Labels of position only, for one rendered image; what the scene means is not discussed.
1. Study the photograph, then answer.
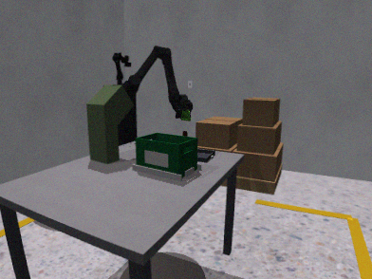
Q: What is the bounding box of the green plastic crate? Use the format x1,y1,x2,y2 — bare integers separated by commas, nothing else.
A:
136,133,197,177

